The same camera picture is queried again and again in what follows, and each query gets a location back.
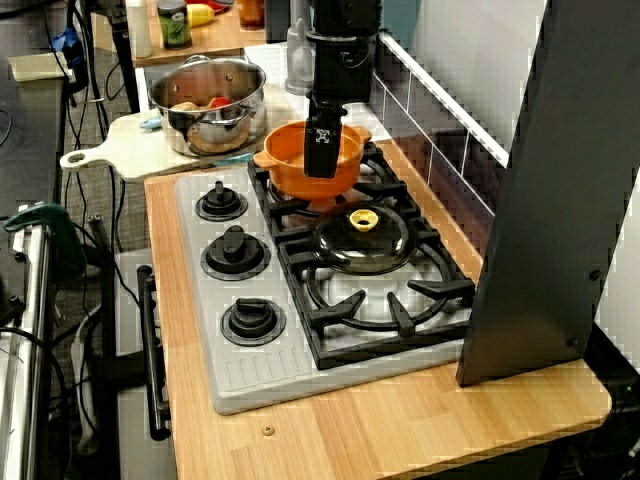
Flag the black cable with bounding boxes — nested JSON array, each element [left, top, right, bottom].
[[69, 0, 129, 256], [0, 324, 72, 480]]

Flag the light wooden cutting board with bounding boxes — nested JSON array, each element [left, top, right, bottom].
[[59, 82, 281, 184]]

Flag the stainless steel pot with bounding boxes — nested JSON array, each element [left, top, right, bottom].
[[147, 54, 269, 159]]

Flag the gray toy cooktop plate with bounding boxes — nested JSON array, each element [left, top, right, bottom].
[[173, 149, 474, 416]]

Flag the silver metal frame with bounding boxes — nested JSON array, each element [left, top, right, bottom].
[[0, 222, 54, 480]]

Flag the gray toy faucet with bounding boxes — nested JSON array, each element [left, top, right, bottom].
[[284, 0, 317, 96]]

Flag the black desk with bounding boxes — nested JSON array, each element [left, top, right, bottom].
[[0, 0, 67, 221]]

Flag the amber glass jar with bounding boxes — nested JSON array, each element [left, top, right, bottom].
[[237, 0, 266, 31]]

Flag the glass lid with yellow knob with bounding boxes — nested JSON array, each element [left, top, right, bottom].
[[307, 199, 419, 276]]

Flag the black oven door handle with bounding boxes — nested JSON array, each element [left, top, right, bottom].
[[136, 264, 173, 442]]

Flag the white toy kitchen cabinet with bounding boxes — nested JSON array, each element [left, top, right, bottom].
[[113, 247, 176, 480]]

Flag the black stove knob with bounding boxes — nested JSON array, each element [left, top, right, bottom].
[[200, 224, 272, 281], [194, 180, 249, 223], [220, 297, 287, 348]]

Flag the wooden side table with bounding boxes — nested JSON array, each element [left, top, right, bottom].
[[92, 0, 266, 69]]

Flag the white cable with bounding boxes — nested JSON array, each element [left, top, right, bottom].
[[69, 304, 104, 454]]

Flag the orange plastic toy pot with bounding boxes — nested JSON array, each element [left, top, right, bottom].
[[252, 119, 374, 201]]

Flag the yellow notepad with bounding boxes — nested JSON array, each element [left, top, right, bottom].
[[7, 52, 69, 82]]

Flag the yellow squeeze bottle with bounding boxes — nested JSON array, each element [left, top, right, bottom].
[[185, 2, 220, 28]]

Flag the black burner grate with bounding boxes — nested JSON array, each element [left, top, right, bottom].
[[276, 227, 476, 372], [247, 142, 416, 246]]

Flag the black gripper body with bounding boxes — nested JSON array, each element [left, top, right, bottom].
[[310, 37, 376, 109]]

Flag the black base platform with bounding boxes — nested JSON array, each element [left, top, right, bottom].
[[582, 319, 640, 480]]

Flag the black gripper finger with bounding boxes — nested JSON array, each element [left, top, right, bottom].
[[302, 102, 345, 180]]

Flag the black slanted side panel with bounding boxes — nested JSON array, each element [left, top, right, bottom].
[[455, 0, 640, 387]]

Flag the white plastic bottle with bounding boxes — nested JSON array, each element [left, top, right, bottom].
[[124, 0, 154, 59]]

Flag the red plastic item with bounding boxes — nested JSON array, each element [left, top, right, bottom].
[[185, 0, 236, 13]]

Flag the green clamp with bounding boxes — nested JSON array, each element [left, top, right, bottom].
[[2, 201, 87, 284]]

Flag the green label can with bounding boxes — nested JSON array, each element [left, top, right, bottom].
[[156, 0, 193, 50]]

